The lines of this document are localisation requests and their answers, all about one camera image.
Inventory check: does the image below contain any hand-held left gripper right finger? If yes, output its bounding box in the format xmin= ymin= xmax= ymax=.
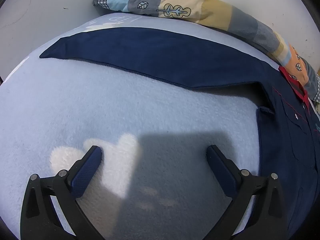
xmin=200 ymin=145 xmax=304 ymax=240

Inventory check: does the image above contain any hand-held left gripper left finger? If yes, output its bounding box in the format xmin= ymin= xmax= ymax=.
xmin=20 ymin=145 xmax=105 ymax=240

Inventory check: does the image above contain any navy work jacket red collar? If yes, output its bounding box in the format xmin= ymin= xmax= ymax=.
xmin=39 ymin=27 xmax=320 ymax=240

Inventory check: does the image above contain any light blue cloud bed blanket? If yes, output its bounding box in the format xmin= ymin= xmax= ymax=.
xmin=0 ymin=12 xmax=320 ymax=240

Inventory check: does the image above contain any patchwork rolled quilt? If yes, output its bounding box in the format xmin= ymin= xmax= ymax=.
xmin=92 ymin=0 xmax=320 ymax=103

